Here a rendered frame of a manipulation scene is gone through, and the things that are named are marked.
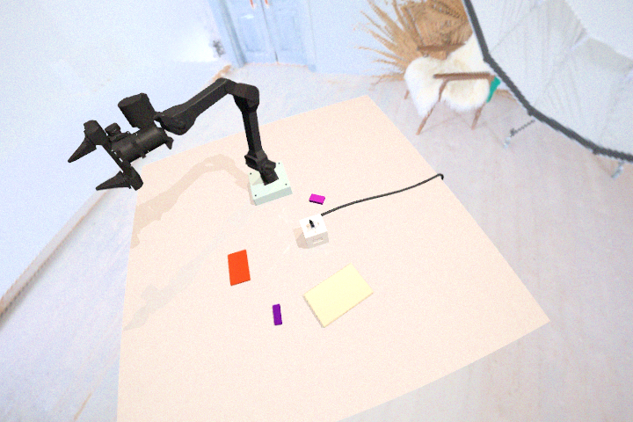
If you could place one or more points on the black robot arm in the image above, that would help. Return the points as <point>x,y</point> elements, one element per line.
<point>179,119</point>

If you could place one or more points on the orange rectangular block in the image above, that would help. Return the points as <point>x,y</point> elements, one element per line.
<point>238,267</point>

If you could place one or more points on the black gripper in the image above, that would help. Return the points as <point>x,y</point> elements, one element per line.
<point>128,149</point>

